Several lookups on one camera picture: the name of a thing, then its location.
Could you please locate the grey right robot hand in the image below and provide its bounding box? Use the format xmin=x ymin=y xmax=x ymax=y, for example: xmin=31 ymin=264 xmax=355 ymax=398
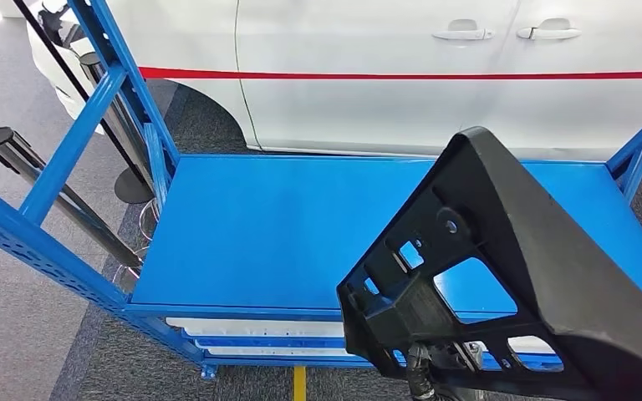
xmin=406 ymin=342 xmax=486 ymax=401

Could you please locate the black plastic plate frame part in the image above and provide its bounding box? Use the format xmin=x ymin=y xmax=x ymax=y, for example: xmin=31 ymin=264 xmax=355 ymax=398
xmin=336 ymin=125 xmax=642 ymax=401

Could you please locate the blue steel shelf rack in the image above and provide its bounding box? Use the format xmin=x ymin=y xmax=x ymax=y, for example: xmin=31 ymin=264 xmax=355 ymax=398
xmin=0 ymin=0 xmax=642 ymax=383

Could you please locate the white plastic bin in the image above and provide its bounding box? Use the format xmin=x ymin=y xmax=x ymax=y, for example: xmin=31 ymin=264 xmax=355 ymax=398
xmin=166 ymin=317 xmax=345 ymax=338
xmin=196 ymin=340 xmax=354 ymax=358
xmin=507 ymin=336 xmax=556 ymax=355

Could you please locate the yellow floor tape outline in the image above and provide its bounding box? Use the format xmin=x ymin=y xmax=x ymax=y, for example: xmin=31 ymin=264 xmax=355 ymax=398
xmin=293 ymin=366 xmax=308 ymax=401

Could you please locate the white car red stripe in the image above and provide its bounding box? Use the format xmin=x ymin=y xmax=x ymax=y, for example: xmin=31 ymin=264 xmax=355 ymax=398
xmin=26 ymin=0 xmax=642 ymax=167

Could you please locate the thin black pole stand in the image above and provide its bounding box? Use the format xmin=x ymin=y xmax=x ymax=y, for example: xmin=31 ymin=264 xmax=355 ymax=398
xmin=12 ymin=0 xmax=155 ymax=205

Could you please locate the white car door handle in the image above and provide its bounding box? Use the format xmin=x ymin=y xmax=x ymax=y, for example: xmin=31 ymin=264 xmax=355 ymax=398
xmin=516 ymin=18 xmax=583 ymax=42
xmin=431 ymin=19 xmax=496 ymax=43

